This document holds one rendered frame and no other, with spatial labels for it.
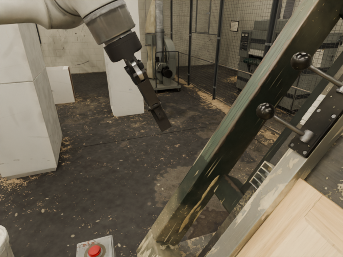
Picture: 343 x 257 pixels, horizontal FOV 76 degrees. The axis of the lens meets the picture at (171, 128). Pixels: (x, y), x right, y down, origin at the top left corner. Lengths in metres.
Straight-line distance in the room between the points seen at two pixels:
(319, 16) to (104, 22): 0.58
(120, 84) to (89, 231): 2.65
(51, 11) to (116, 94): 3.60
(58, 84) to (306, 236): 5.11
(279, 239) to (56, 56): 8.25
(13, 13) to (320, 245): 0.75
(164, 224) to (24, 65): 2.11
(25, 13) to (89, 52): 7.82
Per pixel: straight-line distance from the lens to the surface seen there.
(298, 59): 0.52
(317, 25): 0.80
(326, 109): 0.56
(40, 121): 2.71
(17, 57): 2.57
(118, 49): 0.47
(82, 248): 0.89
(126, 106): 4.24
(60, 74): 5.26
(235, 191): 0.73
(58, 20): 0.60
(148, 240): 0.92
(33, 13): 0.60
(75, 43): 8.38
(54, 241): 2.23
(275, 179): 0.57
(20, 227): 2.48
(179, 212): 0.82
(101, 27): 0.47
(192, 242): 1.03
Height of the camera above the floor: 1.61
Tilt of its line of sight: 26 degrees down
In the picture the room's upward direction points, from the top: straight up
